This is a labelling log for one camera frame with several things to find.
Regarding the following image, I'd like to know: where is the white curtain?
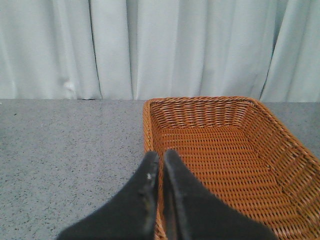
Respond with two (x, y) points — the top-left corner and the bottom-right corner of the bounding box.
(0, 0), (320, 102)

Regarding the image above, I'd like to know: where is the brown wicker basket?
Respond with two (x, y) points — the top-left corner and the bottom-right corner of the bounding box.
(142, 96), (320, 240)

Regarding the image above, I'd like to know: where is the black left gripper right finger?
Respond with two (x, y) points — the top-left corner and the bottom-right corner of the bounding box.
(163, 149), (277, 240)

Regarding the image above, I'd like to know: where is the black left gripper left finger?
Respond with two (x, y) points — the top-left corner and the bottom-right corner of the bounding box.
(57, 151), (159, 240)

